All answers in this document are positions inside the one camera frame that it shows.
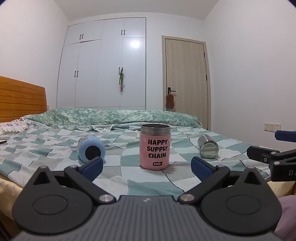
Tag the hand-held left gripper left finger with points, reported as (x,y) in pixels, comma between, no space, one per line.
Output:
(93,167)

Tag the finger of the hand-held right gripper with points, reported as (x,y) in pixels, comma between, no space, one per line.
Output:
(259,153)
(285,135)

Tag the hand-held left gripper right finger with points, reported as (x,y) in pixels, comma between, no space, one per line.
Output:
(200,168)

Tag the light blue bottle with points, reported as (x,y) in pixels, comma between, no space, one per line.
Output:
(91,149)

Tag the stainless steel cup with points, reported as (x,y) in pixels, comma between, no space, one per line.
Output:
(208,146)

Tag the pink printed cup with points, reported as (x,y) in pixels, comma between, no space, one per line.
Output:
(155,148)

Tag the checkered bed sheet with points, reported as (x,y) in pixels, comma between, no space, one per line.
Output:
(57,143)

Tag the purple clothing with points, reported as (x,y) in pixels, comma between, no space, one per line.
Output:
(288,217)

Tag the green floral quilt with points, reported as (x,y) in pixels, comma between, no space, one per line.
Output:
(111,117)

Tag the yellow mattress cover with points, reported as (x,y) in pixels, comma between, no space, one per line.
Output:
(9,192)

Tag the wooden door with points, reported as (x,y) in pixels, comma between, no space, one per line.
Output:
(187,81)

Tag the green hanging ornament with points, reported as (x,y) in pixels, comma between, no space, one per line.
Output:
(121,80)

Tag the floral pillow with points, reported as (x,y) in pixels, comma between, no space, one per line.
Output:
(11,125)

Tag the black phone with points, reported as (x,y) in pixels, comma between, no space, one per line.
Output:
(2,141)

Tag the wooden headboard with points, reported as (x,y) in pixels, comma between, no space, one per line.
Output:
(20,102)

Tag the white wardrobe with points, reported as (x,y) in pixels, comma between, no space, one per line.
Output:
(101,69)

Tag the white wall socket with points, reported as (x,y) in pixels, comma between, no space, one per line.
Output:
(272,127)

